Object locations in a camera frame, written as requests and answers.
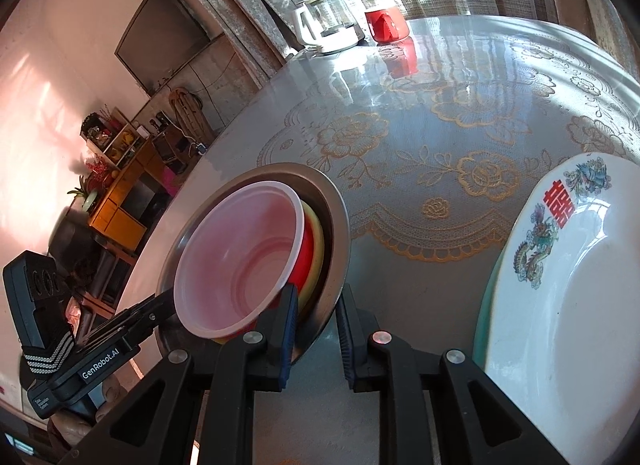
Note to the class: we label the orange wooden cabinet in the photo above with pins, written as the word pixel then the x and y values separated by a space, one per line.
pixel 126 211

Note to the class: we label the person's left hand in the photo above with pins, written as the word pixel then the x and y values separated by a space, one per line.
pixel 66 429

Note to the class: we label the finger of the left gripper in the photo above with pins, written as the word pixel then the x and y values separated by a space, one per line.
pixel 135 323

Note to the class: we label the red plastic bowl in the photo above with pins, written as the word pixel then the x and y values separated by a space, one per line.
pixel 255 241

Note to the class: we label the teal plastic plate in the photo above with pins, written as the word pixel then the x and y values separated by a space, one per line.
pixel 483 319

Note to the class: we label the stainless steel basin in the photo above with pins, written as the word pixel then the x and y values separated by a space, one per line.
pixel 321 194

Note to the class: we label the wall mounted black television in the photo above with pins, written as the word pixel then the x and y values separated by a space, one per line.
pixel 161 37

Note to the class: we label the large white dragon plate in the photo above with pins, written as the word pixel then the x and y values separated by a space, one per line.
pixel 562 338

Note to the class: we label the red mug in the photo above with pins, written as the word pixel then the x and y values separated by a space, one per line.
pixel 387 25

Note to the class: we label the white glass electric kettle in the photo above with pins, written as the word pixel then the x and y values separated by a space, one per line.
pixel 326 25

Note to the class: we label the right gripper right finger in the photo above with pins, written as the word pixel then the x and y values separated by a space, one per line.
pixel 434 409

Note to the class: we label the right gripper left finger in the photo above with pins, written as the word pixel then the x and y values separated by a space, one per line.
pixel 198 409

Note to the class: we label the wooden chair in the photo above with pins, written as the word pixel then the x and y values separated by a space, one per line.
pixel 189 114

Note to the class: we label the black leather sofa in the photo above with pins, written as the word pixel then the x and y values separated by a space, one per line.
pixel 80 254

